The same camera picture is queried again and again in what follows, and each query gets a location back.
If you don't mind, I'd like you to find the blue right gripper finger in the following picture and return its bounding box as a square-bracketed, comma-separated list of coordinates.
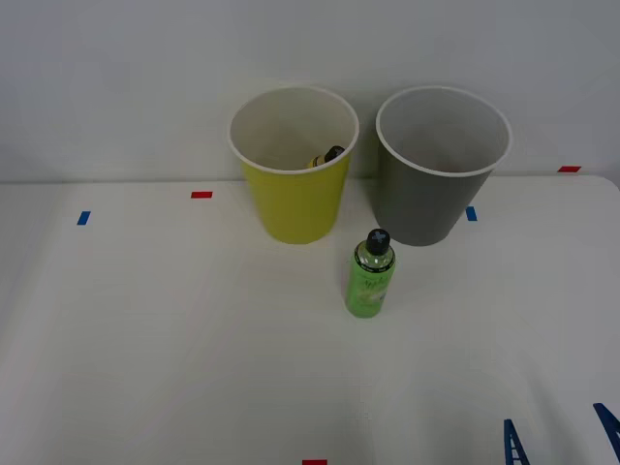
[593, 402, 620, 450]
[502, 418, 529, 465]

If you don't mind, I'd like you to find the green bottle with black cap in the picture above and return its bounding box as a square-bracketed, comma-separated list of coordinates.
[344, 228, 397, 320]

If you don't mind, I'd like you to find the grey plastic waste bin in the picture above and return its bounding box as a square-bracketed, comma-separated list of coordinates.
[375, 85, 513, 247]

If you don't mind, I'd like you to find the yellow-green plastic waste bin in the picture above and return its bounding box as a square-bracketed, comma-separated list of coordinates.
[226, 85, 360, 245]

